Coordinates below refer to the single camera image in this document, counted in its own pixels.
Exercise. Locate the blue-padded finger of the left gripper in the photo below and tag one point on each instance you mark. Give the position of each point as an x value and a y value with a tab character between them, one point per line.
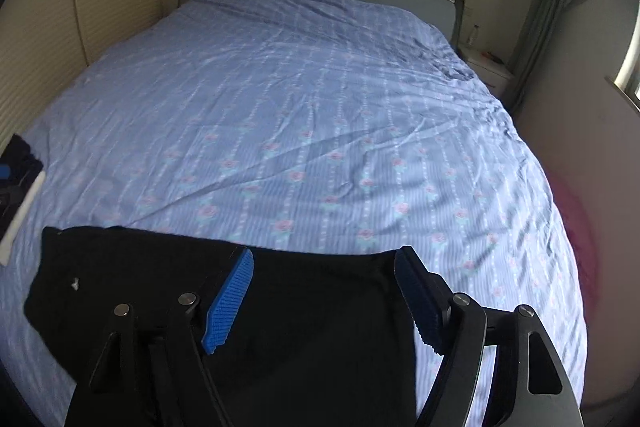
4	172

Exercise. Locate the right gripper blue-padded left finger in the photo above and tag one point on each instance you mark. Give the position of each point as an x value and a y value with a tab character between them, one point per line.
225	306

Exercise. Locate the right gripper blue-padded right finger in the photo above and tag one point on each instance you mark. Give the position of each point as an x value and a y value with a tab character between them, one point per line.
428	299

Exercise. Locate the black pants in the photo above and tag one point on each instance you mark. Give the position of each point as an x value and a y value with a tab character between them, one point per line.
168	330

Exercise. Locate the stack of folded black clothes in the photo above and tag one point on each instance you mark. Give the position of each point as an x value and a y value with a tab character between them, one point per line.
24	168

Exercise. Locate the white folded cloth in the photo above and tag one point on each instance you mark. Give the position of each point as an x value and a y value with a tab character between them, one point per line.
16	222

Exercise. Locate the pink blanket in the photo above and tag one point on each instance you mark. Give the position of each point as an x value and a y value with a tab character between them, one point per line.
579	232

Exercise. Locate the blue floral bed sheet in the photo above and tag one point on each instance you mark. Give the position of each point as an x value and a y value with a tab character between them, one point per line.
318	126

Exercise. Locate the cream louvered wardrobe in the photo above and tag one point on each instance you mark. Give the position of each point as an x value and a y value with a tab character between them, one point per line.
45	44

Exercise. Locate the white nightstand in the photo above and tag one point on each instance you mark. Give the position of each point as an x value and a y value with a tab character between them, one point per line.
494	76

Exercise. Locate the clear bottle on nightstand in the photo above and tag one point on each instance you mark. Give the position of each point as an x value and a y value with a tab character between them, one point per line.
473	35

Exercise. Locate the window with bars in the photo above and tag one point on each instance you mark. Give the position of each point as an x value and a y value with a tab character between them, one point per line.
623	30

